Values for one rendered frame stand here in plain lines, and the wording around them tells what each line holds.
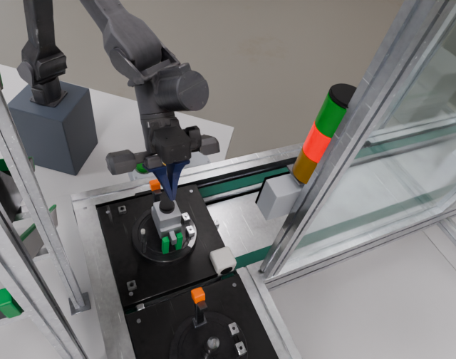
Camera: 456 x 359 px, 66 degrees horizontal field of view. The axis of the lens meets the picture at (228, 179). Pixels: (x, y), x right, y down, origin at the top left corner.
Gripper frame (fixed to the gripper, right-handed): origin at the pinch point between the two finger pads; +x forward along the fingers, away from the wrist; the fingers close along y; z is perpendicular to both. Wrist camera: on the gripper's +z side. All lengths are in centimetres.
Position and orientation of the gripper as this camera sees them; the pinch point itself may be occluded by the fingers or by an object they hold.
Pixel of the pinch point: (169, 181)
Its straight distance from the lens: 62.6
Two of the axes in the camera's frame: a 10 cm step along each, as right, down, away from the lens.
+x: 1.2, 9.5, 2.8
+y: 8.9, -2.3, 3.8
